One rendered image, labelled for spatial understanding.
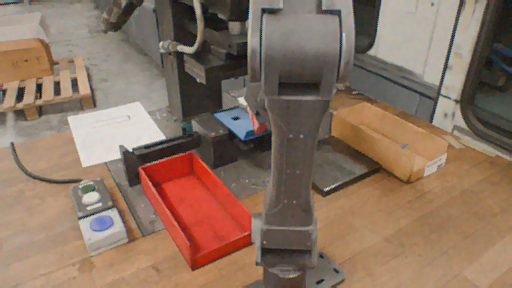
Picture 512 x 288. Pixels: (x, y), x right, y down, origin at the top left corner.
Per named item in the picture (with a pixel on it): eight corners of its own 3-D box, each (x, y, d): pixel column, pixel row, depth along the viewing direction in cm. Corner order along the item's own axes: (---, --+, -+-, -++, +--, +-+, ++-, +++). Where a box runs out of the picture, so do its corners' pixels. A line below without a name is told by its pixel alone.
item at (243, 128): (246, 143, 77) (246, 130, 76) (213, 115, 88) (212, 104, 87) (274, 134, 81) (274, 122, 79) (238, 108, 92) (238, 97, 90)
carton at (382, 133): (407, 188, 79) (415, 157, 75) (329, 139, 98) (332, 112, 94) (442, 169, 85) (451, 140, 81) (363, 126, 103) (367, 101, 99)
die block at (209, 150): (213, 169, 84) (211, 141, 80) (194, 150, 91) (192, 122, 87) (285, 145, 93) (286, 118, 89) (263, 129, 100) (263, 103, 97)
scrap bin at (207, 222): (192, 272, 59) (188, 245, 56) (142, 190, 77) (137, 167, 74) (255, 243, 65) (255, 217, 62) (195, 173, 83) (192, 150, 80)
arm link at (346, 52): (262, 23, 61) (250, -67, 31) (317, 24, 61) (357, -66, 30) (260, 97, 62) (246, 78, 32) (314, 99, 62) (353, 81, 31)
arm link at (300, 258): (253, 206, 52) (250, 235, 47) (316, 208, 52) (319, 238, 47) (253, 239, 56) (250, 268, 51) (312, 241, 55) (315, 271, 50)
